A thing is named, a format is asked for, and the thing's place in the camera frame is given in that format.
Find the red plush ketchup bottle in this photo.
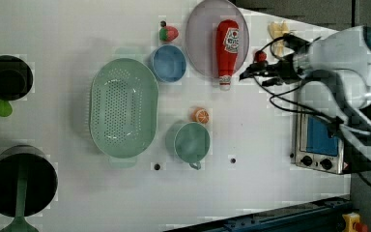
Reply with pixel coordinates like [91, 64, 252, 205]
[215, 19, 240, 91]

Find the green plastic cup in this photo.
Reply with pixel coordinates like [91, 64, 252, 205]
[165, 121, 211, 170]

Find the strawberry toy with green leaves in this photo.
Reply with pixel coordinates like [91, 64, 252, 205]
[158, 26, 179, 42]

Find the peeled banana toy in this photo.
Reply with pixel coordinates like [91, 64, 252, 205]
[269, 21, 290, 57]

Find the black pot with green handle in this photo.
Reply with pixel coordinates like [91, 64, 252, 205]
[0, 55, 34, 117]

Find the yellow red emergency button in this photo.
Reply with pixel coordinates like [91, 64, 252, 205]
[342, 213, 369, 232]

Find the blue plastic bowl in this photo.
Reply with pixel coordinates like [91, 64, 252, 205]
[150, 44, 187, 83]

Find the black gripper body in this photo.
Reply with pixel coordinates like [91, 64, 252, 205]
[269, 60, 300, 81]

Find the black pot with green spatula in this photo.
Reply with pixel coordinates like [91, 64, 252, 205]
[0, 145, 58, 232]

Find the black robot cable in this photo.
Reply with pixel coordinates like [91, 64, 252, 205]
[252, 33, 371, 195]

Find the small red strawberry toy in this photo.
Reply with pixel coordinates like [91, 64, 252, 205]
[254, 50, 267, 62]

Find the orange slice toy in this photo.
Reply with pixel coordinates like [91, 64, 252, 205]
[191, 107, 210, 125]

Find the green plastic colander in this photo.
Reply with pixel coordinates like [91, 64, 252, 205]
[89, 47, 159, 168]

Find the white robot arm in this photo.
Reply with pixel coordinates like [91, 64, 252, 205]
[240, 26, 371, 168]

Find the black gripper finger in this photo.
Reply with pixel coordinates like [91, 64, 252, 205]
[262, 77, 284, 87]
[239, 62, 268, 80]

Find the silver toaster oven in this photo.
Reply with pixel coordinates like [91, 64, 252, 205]
[294, 109, 371, 175]

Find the grey round plate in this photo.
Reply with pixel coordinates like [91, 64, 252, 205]
[185, 0, 249, 77]

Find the blue metal frame rail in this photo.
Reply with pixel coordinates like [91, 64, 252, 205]
[164, 197, 354, 232]

